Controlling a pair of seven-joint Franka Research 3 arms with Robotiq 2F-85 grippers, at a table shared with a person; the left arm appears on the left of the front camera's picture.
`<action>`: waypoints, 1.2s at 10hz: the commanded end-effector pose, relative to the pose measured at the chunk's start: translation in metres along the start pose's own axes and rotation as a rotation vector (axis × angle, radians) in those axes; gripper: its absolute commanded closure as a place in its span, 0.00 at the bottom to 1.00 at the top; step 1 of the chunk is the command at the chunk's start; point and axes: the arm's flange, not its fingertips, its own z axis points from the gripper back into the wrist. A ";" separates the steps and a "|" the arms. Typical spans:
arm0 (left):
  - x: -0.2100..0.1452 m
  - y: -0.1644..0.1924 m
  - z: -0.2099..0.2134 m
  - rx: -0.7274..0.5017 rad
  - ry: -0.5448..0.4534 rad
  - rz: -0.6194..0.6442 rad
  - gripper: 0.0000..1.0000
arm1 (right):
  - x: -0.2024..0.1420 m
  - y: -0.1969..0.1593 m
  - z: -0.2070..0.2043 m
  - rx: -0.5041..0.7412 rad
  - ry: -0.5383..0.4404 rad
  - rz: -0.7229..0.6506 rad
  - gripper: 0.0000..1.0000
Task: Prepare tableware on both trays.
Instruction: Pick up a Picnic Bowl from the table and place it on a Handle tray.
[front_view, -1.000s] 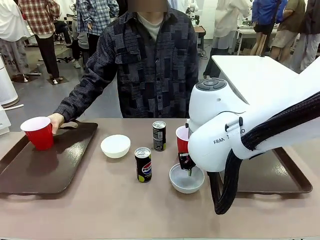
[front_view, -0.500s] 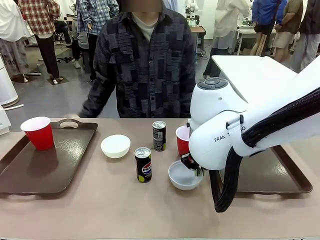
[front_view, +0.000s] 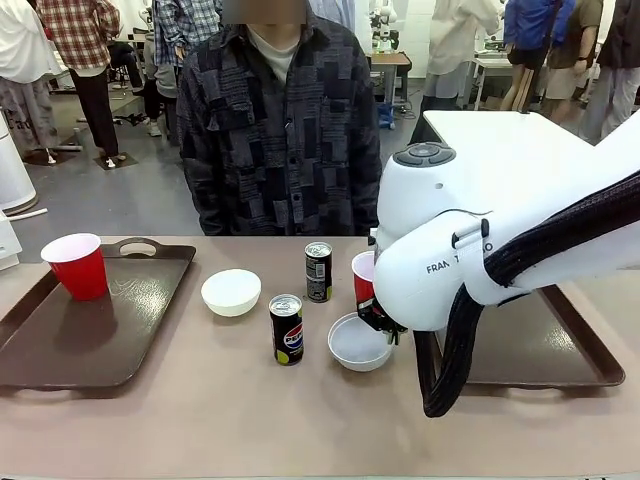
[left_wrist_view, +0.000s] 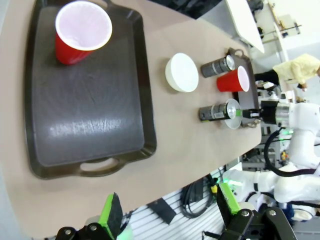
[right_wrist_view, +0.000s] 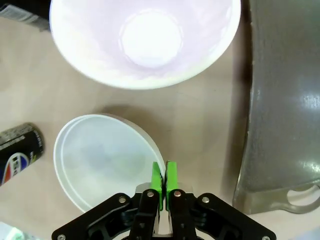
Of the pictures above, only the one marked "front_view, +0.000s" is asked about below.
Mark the black can with white text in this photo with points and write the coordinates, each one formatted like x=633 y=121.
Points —
x=318 y=275

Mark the black Pepsi can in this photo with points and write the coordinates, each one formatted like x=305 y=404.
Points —
x=286 y=335

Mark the person in white long shirt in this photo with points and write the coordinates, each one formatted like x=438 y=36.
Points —
x=455 y=40

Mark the white background work table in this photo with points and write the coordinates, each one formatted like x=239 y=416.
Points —
x=492 y=65

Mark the person in red plaid shirt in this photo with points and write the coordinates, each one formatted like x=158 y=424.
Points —
x=80 y=45

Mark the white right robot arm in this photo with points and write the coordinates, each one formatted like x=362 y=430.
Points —
x=425 y=210

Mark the person in dark jacket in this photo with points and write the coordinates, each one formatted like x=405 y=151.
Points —
x=617 y=60

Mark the white folding table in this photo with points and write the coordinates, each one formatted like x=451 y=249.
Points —
x=490 y=130

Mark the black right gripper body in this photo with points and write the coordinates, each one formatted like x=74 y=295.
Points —
x=372 y=312

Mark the white bowl with grey inside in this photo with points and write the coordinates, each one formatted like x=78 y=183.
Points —
x=355 y=350

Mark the person in dark patchwork shirt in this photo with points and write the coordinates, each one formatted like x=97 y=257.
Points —
x=280 y=150

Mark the person in brown shirt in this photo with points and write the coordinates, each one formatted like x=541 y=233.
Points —
x=575 y=45

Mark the person in blue plaid shirt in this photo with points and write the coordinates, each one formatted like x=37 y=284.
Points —
x=185 y=30

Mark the wooden top desk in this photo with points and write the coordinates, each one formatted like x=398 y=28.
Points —
x=392 y=60

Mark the red plastic cup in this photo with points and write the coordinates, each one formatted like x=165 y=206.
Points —
x=82 y=280
x=361 y=290

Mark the brown plastic serving tray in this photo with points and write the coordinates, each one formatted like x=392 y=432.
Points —
x=550 y=350
x=140 y=310

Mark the white cylindrical appliance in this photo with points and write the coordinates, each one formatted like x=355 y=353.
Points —
x=12 y=170

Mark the person in blue jacket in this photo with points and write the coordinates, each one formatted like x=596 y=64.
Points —
x=530 y=25

